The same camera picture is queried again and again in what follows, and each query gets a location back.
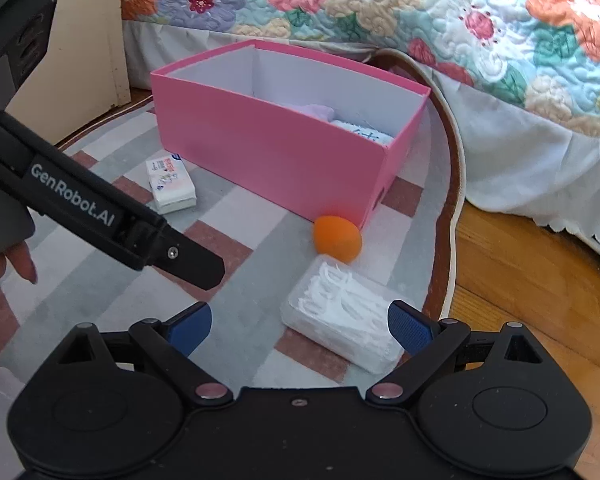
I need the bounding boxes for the white bed skirt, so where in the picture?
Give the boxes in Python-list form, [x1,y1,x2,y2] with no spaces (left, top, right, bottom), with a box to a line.
[122,21,600,241]

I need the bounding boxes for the orange makeup sponge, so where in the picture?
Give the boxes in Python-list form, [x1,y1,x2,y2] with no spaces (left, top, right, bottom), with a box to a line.
[313,216,363,263]

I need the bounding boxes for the small white tissue pack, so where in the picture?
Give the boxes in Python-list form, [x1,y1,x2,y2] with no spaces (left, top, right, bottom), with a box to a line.
[145,153,197,214]

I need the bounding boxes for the pink cardboard box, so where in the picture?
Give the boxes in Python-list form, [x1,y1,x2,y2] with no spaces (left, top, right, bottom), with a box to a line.
[150,40,430,228]

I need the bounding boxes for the grey pink checkered rug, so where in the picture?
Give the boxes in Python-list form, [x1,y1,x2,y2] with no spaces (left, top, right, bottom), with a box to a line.
[0,48,470,391]

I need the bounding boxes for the person's left hand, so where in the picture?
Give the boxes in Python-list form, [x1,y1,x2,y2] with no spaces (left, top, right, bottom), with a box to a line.
[0,242,39,306]

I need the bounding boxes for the clear box of floss picks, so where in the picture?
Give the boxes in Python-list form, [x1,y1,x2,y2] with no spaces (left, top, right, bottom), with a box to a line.
[280,255,407,375]

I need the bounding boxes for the purple plush toy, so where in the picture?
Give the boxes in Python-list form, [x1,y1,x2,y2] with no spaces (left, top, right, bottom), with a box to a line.
[284,104,336,122]

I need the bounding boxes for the blue wet wipes pack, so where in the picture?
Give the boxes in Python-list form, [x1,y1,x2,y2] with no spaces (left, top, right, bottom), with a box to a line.
[332,120,393,145]

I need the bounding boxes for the beige bedside cabinet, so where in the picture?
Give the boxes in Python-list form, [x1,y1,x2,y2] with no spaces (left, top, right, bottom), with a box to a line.
[0,0,130,144]

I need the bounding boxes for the floral quilted bedspread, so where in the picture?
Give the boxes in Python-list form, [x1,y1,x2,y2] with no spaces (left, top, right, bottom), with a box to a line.
[121,0,600,138]

